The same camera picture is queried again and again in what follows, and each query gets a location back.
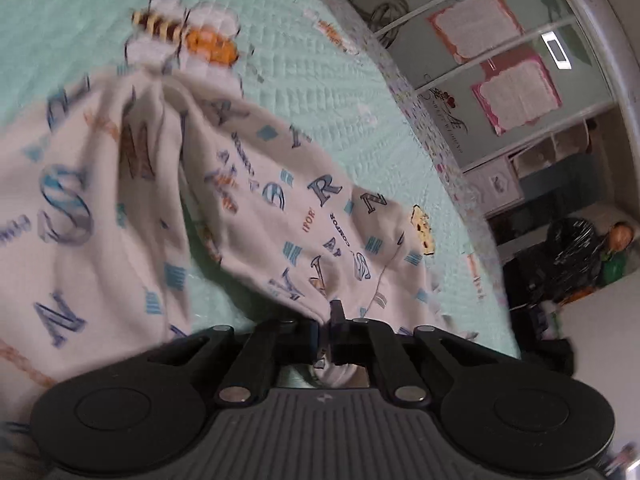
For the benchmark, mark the pink-bordered poster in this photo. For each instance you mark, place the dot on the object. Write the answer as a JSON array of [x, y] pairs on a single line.
[[517, 90]]

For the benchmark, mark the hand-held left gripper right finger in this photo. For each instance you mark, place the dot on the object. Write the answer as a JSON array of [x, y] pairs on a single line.
[[336, 332]]

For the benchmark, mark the grey coiled hoop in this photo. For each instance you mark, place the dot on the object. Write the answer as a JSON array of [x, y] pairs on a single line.
[[380, 7]]

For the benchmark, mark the black bag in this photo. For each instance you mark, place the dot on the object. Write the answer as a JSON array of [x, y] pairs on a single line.
[[570, 250]]

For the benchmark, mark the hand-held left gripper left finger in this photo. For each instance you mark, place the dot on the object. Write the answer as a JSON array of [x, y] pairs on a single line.
[[312, 342]]

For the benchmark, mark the white letter-print pants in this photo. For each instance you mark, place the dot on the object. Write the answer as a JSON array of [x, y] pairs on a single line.
[[300, 220]]

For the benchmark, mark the white drawer cabinet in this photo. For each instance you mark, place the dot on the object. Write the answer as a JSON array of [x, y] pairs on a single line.
[[495, 185]]

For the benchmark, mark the orange-bordered poster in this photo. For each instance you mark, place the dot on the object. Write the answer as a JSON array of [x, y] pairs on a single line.
[[470, 22]]

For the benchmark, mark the green bag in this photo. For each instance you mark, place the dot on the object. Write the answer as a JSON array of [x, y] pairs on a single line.
[[614, 266]]

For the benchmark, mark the pale sliding-door wardrobe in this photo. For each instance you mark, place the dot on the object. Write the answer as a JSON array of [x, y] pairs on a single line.
[[580, 90]]

